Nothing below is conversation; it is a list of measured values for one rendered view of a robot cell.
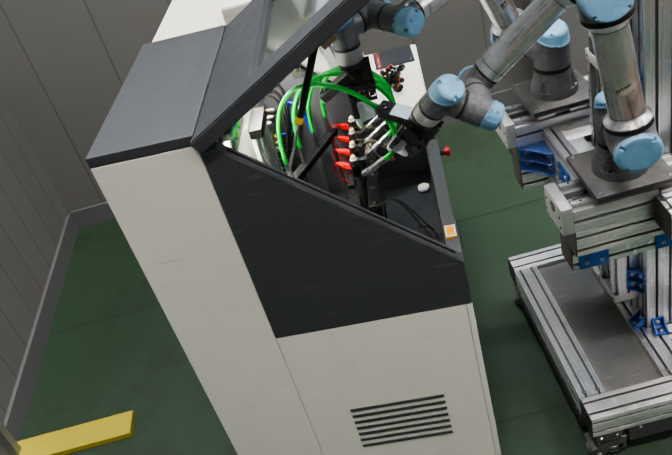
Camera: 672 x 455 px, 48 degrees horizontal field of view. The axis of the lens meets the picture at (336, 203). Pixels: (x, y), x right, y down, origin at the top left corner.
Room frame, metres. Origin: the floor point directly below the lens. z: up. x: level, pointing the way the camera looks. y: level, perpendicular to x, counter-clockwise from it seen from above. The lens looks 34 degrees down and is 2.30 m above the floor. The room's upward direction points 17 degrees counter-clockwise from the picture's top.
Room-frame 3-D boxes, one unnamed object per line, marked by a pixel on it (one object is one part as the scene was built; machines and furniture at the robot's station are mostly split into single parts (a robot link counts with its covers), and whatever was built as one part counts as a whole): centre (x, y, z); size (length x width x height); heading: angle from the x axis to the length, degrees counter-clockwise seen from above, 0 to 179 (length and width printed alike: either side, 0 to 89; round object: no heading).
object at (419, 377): (1.94, -0.06, 0.39); 0.70 x 0.58 x 0.79; 171
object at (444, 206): (1.90, -0.32, 0.87); 0.62 x 0.04 x 0.16; 171
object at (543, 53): (2.14, -0.79, 1.20); 0.13 x 0.12 x 0.14; 29
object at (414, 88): (2.61, -0.35, 0.96); 0.70 x 0.22 x 0.03; 171
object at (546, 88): (2.14, -0.80, 1.09); 0.15 x 0.15 x 0.10
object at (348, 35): (1.93, -0.16, 1.54); 0.09 x 0.08 x 0.11; 119
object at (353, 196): (2.06, -0.11, 0.91); 0.34 x 0.10 x 0.15; 171
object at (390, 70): (2.64, -0.35, 1.01); 0.23 x 0.11 x 0.06; 171
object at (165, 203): (2.36, 0.31, 0.75); 1.40 x 0.28 x 1.50; 171
